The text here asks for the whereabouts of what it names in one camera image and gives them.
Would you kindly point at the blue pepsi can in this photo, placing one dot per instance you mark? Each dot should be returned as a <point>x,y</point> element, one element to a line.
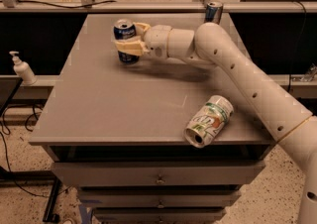
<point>125,29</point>

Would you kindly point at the white pump dispenser bottle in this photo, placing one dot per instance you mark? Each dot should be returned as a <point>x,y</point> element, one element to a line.
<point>22,69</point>

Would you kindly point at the grey drawer cabinet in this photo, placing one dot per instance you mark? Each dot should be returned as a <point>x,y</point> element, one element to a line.
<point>115,133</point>

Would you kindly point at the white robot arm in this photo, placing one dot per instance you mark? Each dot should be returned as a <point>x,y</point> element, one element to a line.
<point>291,125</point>

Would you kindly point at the tall blue energy drink can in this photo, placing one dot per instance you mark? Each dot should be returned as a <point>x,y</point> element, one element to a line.
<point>213,12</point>

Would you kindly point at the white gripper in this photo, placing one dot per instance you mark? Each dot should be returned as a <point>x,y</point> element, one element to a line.
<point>158,41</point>

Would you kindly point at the white green 7up can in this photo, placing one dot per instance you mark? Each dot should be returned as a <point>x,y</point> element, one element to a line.
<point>206,124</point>

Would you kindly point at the black stand leg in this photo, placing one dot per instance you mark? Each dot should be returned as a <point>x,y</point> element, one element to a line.
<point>18,177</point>

